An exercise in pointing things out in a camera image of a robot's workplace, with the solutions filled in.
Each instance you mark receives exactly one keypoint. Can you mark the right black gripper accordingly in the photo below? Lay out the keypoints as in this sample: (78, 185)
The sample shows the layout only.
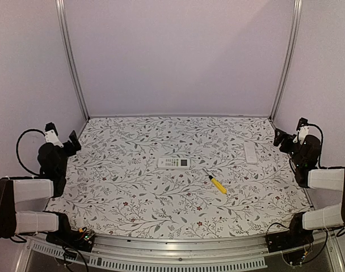
(280, 140)

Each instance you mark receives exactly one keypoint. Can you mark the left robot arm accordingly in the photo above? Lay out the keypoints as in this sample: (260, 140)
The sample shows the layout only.
(49, 183)

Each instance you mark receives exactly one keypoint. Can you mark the left aluminium frame post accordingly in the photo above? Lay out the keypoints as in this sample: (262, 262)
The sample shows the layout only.
(62, 20)

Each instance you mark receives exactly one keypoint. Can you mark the white remote with screen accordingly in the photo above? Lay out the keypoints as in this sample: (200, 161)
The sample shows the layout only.
(173, 163)

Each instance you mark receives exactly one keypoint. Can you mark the plain white remote control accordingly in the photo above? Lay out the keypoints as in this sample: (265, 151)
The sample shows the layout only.
(250, 153)

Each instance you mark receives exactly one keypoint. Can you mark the floral patterned table mat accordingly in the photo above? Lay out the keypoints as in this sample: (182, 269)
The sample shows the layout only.
(115, 187)

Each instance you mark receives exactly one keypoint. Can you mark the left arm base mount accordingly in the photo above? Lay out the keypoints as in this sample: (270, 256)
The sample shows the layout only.
(82, 240)

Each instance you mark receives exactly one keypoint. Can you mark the aluminium frame post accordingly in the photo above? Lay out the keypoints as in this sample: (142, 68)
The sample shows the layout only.
(293, 33)
(62, 20)

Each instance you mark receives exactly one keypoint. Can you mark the front aluminium rail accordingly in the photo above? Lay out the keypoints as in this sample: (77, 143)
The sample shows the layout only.
(245, 253)

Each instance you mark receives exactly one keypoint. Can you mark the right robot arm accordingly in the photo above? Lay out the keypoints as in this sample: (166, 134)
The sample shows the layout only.
(304, 151)

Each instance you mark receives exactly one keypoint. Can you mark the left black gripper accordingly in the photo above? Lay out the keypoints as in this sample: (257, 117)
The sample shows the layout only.
(72, 150)

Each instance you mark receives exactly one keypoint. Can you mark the right aluminium frame post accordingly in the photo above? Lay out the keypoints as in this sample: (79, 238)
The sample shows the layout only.
(293, 33)

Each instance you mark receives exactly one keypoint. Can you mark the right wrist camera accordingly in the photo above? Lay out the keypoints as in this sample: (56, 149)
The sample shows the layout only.
(302, 131)

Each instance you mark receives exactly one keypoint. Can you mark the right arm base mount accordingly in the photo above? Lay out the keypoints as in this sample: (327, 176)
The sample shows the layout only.
(288, 241)

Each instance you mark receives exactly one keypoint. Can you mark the yellow handled screwdriver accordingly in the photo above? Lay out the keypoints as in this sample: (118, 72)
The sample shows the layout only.
(215, 182)

